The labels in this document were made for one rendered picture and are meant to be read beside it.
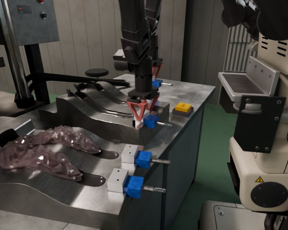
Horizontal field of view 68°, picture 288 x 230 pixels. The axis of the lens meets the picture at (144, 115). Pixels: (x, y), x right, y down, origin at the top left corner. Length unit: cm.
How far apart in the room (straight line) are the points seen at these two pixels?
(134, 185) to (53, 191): 18
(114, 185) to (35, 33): 112
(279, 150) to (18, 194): 66
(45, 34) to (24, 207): 111
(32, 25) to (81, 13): 207
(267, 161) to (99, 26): 300
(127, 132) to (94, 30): 279
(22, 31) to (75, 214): 109
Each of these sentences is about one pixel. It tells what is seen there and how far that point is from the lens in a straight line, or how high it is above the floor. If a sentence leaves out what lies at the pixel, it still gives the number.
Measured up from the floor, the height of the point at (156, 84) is 93.
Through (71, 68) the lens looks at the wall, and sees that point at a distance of 368.
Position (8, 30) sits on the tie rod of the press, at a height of 116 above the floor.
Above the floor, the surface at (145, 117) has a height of 90.
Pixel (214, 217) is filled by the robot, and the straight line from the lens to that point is 127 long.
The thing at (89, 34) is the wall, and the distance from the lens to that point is 345.
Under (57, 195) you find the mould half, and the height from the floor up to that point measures 87.
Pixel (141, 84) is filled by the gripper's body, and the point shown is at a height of 103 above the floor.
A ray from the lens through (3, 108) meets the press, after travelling 132.
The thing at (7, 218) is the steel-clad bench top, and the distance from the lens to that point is 63.
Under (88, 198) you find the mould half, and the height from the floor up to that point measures 85.
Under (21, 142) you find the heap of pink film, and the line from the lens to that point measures 71.
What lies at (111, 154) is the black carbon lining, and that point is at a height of 85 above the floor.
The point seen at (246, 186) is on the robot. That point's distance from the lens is 76.
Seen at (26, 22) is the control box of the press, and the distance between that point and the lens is 143.
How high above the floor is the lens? 122
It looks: 25 degrees down
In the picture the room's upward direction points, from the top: straight up
